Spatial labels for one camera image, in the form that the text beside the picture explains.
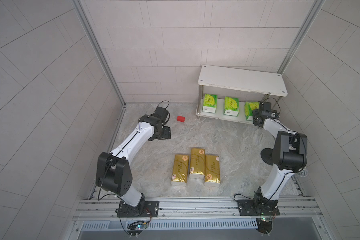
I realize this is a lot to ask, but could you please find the right circuit board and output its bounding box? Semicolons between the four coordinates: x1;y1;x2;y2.
256;218;273;236

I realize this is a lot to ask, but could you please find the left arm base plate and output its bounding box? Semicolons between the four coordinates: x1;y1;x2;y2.
115;201;160;218

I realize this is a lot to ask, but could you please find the white two-tier shelf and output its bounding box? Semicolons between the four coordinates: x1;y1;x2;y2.
195;65;288;125

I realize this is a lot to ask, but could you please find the gold tissue pack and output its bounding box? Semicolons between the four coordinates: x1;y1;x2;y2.
204;155;221;187
189;148;205;179
171;154;189;187

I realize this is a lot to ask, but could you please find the left circuit board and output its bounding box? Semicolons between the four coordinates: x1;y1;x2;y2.
127;221;149;238

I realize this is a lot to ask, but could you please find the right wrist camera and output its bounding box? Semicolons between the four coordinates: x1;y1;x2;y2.
259;102;279;119

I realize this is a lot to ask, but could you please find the glitter microphone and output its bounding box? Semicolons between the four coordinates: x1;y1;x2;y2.
296;168;308;178

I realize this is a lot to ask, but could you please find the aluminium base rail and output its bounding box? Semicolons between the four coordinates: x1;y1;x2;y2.
71;197;324;231

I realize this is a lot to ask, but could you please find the small red block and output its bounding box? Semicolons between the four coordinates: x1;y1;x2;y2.
177;116;185;123

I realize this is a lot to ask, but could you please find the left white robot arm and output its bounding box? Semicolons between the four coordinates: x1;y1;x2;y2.
96;113;171;210

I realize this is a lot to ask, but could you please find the green tissue pack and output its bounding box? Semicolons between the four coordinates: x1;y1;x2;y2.
202;94;217;114
223;97;240;117
244;102;259;121

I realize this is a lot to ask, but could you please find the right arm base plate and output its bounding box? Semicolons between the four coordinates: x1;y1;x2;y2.
236;199;280;217

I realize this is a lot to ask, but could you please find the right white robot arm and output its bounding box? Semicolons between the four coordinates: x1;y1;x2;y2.
252;109;308;201

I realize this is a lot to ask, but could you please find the circuit board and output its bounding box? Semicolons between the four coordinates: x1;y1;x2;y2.
256;218;273;236
127;221;149;238

